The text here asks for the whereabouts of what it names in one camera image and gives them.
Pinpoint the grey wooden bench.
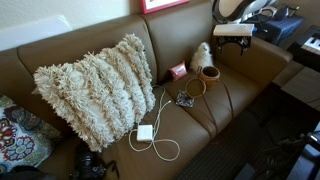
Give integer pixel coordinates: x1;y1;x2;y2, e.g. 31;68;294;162
272;59;320;113

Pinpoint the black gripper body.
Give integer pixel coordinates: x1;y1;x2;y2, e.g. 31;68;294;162
215;34;252;44

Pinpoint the white charger cable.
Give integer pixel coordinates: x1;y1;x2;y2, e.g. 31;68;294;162
128;84;181;163

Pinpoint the black equipment base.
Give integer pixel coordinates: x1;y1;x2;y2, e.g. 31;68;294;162
234;121;320;180

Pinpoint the black camera with strap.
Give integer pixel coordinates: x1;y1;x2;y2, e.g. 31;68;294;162
69;143;120;180

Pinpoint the brown woven round bag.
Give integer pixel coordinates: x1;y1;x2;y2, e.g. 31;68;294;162
184;65;236;136

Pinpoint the pink wipes pack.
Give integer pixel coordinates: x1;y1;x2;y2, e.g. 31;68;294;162
168;60;189;82

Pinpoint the red framed picture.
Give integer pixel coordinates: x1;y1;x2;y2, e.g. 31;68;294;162
139;0;190;15

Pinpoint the brown leather sofa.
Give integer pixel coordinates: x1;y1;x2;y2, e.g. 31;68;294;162
0;0;294;180

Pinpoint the white fluffy pom pom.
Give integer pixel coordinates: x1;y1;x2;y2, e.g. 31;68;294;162
189;41;214;74

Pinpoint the black object on cloth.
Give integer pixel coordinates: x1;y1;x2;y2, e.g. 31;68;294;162
274;4;300;22

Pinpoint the shaggy cream pillow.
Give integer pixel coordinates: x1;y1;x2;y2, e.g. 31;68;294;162
32;32;157;153

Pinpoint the white power adapter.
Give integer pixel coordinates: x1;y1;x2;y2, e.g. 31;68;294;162
136;124;154;143

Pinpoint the floral patterned pillow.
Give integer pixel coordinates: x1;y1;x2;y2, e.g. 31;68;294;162
0;94;63;175

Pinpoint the black piano keyboard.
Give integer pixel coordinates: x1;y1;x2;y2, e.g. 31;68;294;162
287;25;320;73

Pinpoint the blue cloth covered table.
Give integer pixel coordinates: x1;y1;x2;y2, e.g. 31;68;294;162
253;13;305;46

